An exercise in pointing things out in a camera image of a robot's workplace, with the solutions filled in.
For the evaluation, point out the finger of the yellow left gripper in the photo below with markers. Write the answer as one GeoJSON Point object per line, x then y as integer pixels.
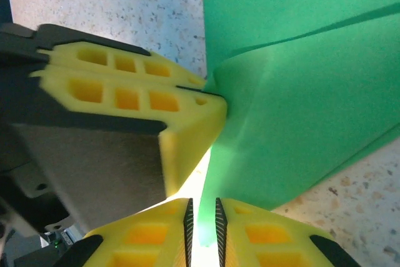
{"type": "Point", "coordinates": [187, 113]}
{"type": "Point", "coordinates": [125, 63]}

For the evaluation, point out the green paper sheet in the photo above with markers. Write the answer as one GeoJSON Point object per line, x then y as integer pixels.
{"type": "Point", "coordinates": [297, 107]}

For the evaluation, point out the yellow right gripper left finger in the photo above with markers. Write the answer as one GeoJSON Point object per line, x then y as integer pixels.
{"type": "Point", "coordinates": [140, 239]}

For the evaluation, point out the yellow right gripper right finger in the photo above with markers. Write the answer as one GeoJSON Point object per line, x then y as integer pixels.
{"type": "Point", "coordinates": [265, 239]}

